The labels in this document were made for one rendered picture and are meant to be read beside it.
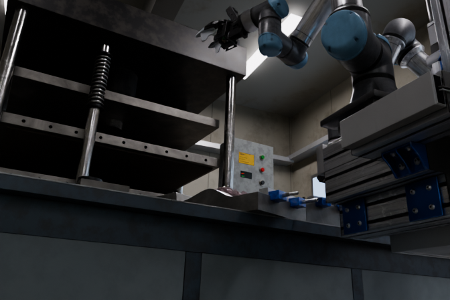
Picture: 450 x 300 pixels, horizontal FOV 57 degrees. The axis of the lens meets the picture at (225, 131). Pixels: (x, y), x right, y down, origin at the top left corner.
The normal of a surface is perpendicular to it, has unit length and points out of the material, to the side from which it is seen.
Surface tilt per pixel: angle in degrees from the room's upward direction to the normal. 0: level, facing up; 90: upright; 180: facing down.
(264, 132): 90
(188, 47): 90
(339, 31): 98
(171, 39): 90
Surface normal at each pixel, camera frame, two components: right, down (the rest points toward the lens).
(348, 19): -0.65, -0.19
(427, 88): -0.92, -0.18
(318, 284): 0.50, -0.32
